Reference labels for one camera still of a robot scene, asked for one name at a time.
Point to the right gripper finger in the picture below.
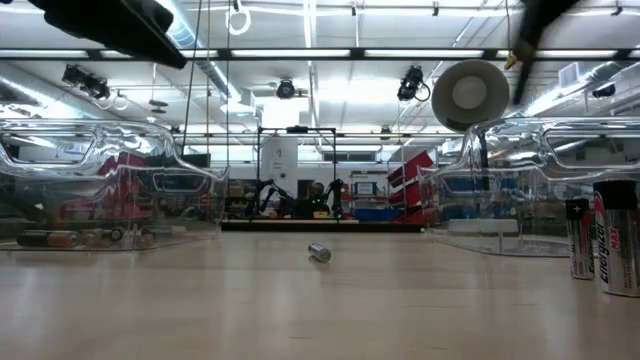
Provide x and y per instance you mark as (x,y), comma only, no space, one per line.
(532,30)

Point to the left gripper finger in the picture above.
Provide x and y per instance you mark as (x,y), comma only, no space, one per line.
(100,22)

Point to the screws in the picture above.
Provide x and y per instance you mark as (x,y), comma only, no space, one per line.
(580,240)

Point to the thick Energizer MAX battery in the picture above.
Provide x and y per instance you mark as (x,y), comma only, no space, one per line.
(617,240)

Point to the silver Energizer battery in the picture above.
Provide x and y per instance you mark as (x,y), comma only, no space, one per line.
(320,252)

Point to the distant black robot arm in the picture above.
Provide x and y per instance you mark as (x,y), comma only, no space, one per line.
(270,197)
(336,197)

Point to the black overhead beam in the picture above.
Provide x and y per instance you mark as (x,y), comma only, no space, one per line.
(95,54)

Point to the white desk lamp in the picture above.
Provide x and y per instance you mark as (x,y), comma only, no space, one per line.
(470,92)

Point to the clear plastic tray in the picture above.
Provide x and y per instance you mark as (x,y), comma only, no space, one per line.
(500,145)
(150,132)

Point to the red cabinet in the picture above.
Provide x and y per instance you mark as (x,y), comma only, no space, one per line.
(120,195)

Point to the red shelf bins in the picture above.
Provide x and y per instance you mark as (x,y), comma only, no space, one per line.
(410,175)

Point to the white column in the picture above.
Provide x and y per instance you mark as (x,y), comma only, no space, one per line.
(280,160)

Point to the distant monitor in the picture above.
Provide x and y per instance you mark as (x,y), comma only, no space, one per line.
(365,188)

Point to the blue bins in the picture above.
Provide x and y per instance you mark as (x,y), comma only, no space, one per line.
(372,215)

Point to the person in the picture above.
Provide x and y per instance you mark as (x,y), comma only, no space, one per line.
(316,195)

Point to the distant black table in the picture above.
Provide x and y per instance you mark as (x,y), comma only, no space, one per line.
(320,226)

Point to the white wall vent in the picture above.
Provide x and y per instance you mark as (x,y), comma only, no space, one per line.
(570,75)

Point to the black ceiling camera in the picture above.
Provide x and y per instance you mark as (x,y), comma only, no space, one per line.
(285,89)
(85,82)
(411,82)

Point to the silver ventilation duct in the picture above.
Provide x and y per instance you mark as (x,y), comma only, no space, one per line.
(200,55)

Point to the distant black gantry frame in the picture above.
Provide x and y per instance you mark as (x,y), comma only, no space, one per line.
(258,165)

